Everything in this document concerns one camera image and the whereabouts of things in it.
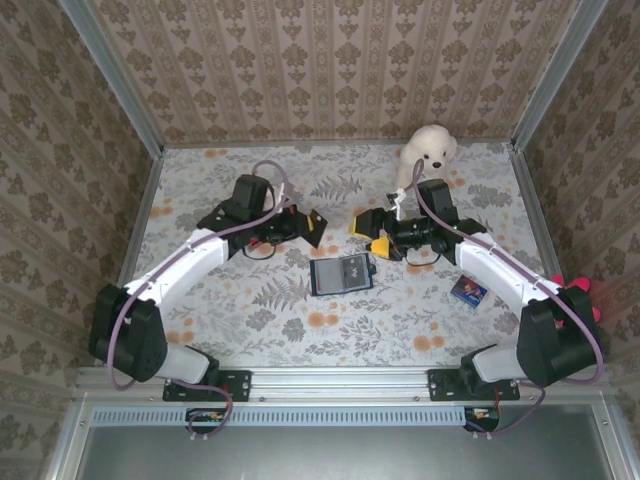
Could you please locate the pink striped plush doll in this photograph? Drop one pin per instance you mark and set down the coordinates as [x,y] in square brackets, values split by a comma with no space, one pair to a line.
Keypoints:
[582,285]

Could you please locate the small blue card box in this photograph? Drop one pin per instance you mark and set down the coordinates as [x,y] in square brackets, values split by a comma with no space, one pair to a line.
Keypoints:
[467,291]

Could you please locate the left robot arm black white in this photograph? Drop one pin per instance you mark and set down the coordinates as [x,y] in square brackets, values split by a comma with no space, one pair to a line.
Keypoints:
[175,265]

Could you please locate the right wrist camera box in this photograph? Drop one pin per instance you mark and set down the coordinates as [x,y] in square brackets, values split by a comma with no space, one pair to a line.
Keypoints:
[397,200]

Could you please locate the aluminium table edge rail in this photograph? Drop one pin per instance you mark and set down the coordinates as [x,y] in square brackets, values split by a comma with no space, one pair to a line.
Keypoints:
[300,144]

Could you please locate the aluminium side rail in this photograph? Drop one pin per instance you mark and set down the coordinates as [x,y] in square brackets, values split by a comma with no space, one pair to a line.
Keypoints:
[146,200]
[531,200]

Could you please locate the floral tablecloth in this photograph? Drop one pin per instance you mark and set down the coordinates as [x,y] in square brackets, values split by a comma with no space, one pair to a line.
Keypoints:
[350,310]

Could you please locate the black credit card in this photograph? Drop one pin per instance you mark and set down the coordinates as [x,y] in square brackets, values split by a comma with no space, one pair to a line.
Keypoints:
[356,272]

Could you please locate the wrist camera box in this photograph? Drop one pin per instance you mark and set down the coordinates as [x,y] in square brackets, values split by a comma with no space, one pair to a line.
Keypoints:
[283,195]
[397,200]

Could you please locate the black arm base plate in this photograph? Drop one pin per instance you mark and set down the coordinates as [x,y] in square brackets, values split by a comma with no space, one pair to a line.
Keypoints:
[442,385]
[235,385]

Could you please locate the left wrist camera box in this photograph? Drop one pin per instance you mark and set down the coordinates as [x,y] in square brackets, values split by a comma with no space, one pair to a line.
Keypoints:
[283,195]

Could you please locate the blue card holder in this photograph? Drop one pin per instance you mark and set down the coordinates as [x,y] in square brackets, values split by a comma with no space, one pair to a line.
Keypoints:
[327,277]

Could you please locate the aluminium frame post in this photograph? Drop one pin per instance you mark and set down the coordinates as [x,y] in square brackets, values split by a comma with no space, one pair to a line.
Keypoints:
[114,75]
[556,75]

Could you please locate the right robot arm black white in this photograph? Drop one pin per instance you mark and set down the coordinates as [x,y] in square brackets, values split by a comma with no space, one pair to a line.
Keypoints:
[500,270]

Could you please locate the aluminium mounting beam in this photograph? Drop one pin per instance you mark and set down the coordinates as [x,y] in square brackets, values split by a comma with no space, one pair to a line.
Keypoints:
[340,382]

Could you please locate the white plush dog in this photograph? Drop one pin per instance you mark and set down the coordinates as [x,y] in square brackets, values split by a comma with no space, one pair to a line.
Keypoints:
[430,145]

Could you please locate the grey metal panel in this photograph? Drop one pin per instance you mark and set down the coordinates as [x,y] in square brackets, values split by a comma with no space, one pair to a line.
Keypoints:
[340,455]

